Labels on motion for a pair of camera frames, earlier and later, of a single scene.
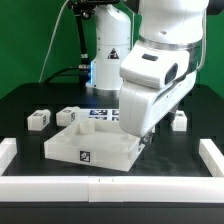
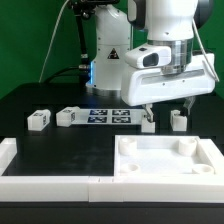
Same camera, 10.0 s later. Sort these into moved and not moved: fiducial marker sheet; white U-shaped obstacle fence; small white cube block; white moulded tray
Moved: white moulded tray
Not moved: small white cube block; fiducial marker sheet; white U-shaped obstacle fence
